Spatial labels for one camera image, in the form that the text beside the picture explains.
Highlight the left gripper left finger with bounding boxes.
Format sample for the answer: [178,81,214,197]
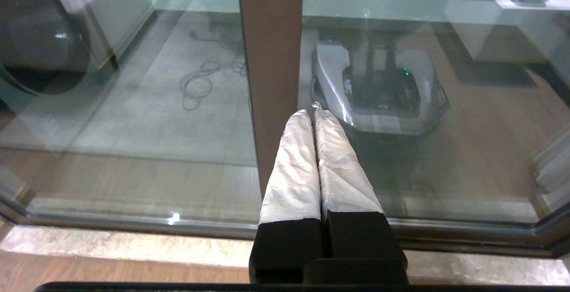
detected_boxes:
[249,109,325,284]

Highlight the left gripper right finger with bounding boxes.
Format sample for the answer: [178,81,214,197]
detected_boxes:
[314,105,408,269]

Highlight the brown framed sliding glass door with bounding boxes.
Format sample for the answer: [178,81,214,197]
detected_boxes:
[298,0,570,257]

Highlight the brown framed fixed glass panel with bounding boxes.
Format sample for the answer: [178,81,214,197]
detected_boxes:
[0,0,306,239]

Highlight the white laundry cabinet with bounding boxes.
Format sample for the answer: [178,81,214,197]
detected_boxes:
[45,0,156,70]

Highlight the dark front-load washing machine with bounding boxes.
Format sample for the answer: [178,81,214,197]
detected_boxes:
[0,0,93,97]

